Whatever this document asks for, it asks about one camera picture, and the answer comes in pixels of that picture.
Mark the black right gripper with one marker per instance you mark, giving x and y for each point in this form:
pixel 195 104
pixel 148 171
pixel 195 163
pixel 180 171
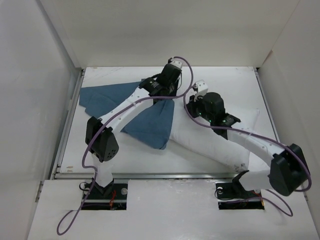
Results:
pixel 191 104

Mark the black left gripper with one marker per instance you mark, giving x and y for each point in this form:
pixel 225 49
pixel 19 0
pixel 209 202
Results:
pixel 174 93

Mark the white pillow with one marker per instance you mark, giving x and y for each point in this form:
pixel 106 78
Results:
pixel 201 140

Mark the blue pillowcase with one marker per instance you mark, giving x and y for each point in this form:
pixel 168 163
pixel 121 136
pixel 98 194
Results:
pixel 151 127

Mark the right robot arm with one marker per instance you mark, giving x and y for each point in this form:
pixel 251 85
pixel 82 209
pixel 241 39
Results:
pixel 288 169

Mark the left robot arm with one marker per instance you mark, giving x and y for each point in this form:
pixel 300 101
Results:
pixel 101 132

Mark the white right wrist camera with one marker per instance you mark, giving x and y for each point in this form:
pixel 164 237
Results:
pixel 200 88

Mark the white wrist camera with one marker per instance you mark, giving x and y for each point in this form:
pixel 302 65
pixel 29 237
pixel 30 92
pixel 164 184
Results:
pixel 200 88
pixel 175 62

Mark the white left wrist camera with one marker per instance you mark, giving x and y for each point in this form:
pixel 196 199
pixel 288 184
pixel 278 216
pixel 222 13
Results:
pixel 175 62

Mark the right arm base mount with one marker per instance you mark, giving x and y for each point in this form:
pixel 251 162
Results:
pixel 231 197

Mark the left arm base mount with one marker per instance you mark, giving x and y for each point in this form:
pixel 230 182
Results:
pixel 114 199

